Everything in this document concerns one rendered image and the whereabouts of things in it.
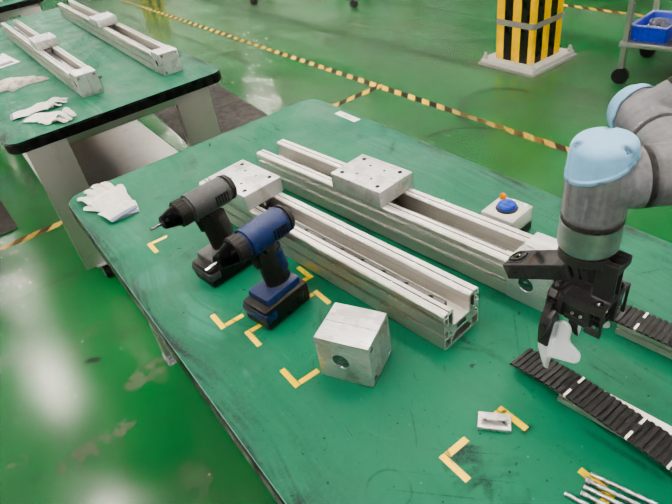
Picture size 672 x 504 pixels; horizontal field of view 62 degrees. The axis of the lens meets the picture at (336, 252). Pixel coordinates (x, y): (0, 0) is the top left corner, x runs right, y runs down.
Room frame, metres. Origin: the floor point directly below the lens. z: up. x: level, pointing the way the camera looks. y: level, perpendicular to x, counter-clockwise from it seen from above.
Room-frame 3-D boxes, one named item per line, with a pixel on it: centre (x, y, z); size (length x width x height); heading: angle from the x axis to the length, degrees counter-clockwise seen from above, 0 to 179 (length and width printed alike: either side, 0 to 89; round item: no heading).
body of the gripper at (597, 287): (0.55, -0.33, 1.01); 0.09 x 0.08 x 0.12; 36
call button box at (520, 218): (1.00, -0.38, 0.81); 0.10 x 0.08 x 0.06; 127
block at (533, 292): (0.80, -0.39, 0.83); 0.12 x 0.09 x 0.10; 127
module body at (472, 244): (1.15, -0.11, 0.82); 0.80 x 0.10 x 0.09; 37
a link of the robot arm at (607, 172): (0.56, -0.33, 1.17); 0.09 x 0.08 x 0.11; 81
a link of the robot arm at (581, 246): (0.56, -0.33, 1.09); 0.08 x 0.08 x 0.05
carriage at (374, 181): (1.15, -0.11, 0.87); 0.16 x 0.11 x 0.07; 37
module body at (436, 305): (1.03, 0.04, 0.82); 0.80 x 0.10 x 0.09; 37
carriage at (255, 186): (1.23, 0.19, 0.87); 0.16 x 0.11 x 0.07; 37
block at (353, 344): (0.70, -0.01, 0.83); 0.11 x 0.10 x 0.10; 149
